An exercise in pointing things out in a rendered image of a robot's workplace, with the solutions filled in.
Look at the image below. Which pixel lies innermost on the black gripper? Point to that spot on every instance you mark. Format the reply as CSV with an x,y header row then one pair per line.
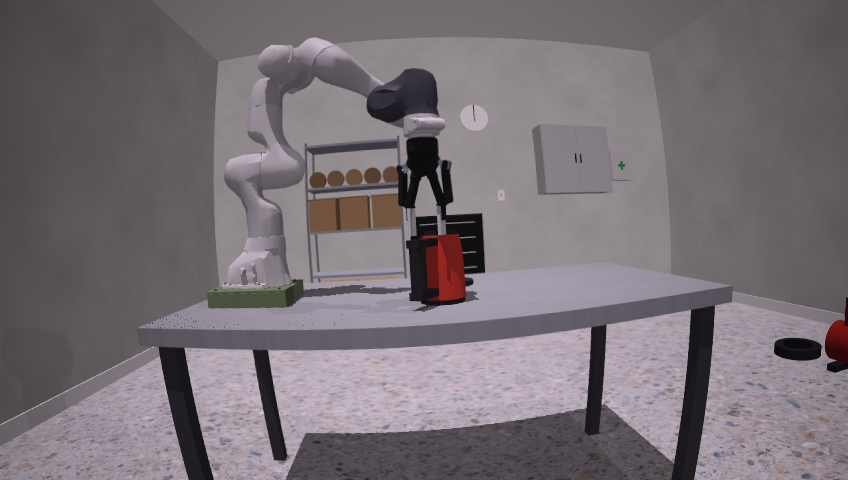
x,y
422,160

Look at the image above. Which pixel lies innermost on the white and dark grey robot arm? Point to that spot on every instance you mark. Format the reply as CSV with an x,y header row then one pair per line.
x,y
412,95

